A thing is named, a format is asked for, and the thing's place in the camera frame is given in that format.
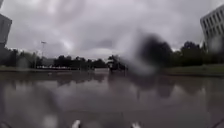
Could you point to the tall grey windowed building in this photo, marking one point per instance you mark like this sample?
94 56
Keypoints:
213 26

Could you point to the row of dark trees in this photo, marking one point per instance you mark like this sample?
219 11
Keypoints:
73 62

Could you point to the grass strip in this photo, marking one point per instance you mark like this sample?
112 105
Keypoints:
196 70

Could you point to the wet grey paved plaza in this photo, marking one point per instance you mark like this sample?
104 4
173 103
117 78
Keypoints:
110 100

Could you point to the light pole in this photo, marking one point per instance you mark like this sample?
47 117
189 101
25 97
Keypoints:
43 50

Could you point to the large grey windowed building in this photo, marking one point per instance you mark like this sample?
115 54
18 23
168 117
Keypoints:
4 30

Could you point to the robot's own part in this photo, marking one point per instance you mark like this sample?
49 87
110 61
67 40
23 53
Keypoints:
76 124
136 125

